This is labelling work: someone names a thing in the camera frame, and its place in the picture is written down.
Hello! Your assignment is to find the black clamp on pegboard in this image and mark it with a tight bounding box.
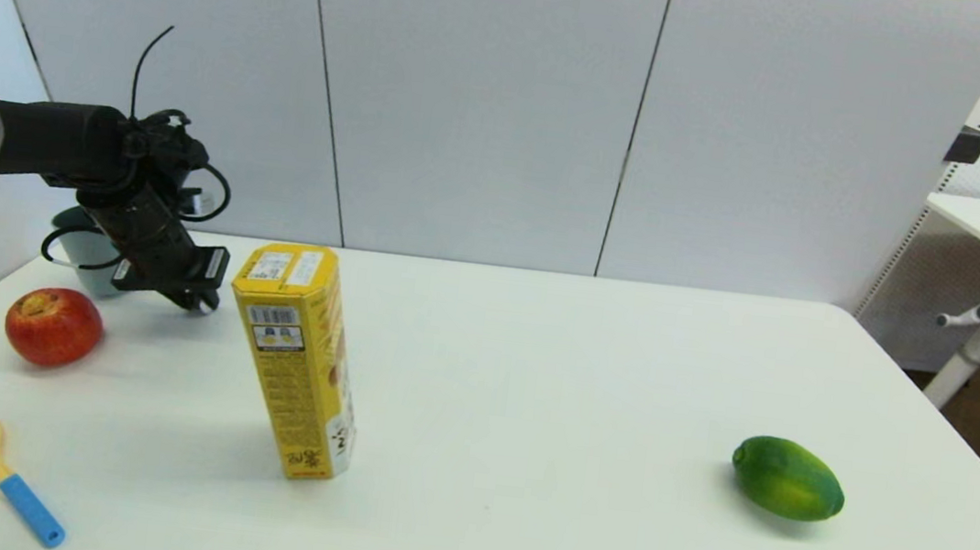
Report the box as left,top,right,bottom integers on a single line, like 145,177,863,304
942,124,980,167

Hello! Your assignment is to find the light blue cup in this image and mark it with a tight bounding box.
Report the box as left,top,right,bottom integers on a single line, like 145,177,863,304
45,204,133,301

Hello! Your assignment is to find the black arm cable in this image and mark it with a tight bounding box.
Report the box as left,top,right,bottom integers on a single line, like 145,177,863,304
39,13,250,287

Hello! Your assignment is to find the green mango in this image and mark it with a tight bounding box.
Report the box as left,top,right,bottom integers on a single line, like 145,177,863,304
726,432,852,526

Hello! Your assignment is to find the white desk crank handle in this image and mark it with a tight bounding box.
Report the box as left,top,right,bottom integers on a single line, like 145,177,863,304
934,300,980,334

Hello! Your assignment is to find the yellow carton box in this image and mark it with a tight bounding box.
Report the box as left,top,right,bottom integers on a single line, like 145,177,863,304
211,236,378,485

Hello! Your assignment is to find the yellow spatula blue handle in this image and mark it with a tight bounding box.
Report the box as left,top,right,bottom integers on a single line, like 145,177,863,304
0,422,78,550

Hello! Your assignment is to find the red apple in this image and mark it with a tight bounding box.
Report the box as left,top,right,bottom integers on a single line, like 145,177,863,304
0,282,108,374

